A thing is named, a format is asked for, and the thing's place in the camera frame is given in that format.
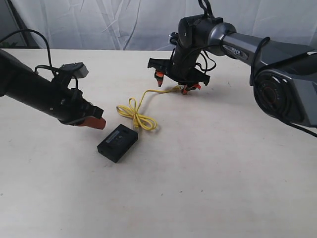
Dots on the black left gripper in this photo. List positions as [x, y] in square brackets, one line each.
[72, 109]

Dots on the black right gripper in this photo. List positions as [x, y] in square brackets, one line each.
[181, 68]

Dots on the black adapter box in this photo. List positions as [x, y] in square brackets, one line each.
[117, 143]

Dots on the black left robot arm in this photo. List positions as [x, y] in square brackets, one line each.
[53, 97]

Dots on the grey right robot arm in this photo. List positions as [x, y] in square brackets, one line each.
[283, 75]

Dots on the grey wrinkled backdrop cloth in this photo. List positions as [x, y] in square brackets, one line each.
[146, 24]

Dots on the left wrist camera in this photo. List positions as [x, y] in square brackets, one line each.
[77, 69]

